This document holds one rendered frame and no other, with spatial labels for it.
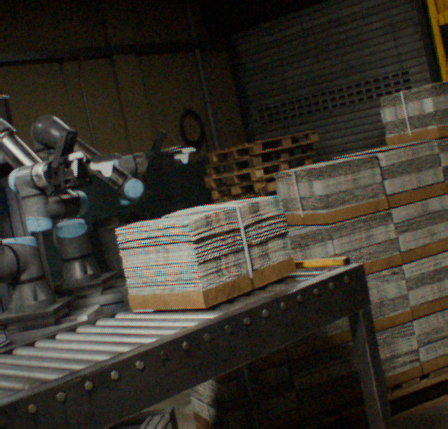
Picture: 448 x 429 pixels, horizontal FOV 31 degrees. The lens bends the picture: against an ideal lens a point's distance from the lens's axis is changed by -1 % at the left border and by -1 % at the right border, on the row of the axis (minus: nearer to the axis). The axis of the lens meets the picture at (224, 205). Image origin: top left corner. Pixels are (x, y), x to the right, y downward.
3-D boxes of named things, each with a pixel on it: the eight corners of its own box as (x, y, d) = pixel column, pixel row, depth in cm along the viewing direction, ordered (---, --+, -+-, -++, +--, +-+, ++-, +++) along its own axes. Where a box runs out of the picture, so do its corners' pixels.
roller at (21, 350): (28, 362, 206) (24, 343, 205) (139, 371, 172) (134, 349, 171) (11, 368, 202) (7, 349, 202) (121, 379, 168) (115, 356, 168)
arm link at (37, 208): (69, 225, 234) (61, 188, 234) (40, 232, 225) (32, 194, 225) (50, 228, 239) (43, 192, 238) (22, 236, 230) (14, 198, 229)
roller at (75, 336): (70, 347, 215) (66, 329, 214) (184, 353, 181) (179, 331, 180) (54, 353, 211) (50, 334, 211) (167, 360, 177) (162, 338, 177)
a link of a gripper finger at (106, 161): (125, 174, 222) (92, 179, 222) (123, 153, 222) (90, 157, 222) (124, 173, 219) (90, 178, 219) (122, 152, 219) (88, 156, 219)
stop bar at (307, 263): (243, 270, 257) (242, 264, 257) (352, 262, 226) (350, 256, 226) (236, 272, 255) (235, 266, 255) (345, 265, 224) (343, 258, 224)
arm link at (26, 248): (52, 271, 259) (43, 230, 258) (21, 281, 248) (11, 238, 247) (28, 274, 266) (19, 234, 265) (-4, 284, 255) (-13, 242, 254)
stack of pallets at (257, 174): (282, 236, 1094) (263, 141, 1087) (340, 229, 1031) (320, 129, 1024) (217, 258, 996) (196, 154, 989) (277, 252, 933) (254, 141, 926)
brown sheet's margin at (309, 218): (281, 224, 343) (279, 214, 343) (338, 210, 355) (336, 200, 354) (328, 223, 308) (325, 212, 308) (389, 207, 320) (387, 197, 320)
